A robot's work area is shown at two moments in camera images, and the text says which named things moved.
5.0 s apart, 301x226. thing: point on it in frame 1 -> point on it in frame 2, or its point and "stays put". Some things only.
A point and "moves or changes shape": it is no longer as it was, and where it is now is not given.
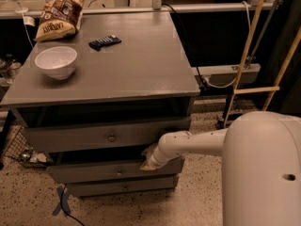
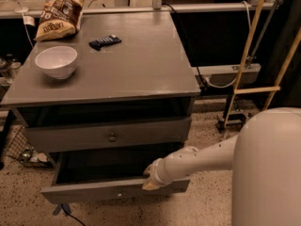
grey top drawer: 118,135 stays put
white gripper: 156,161 -> 157,174
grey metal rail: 226,76 stays put
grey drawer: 83,171 moves or changes shape
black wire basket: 22,151 stays put
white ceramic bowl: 57,62 stays put
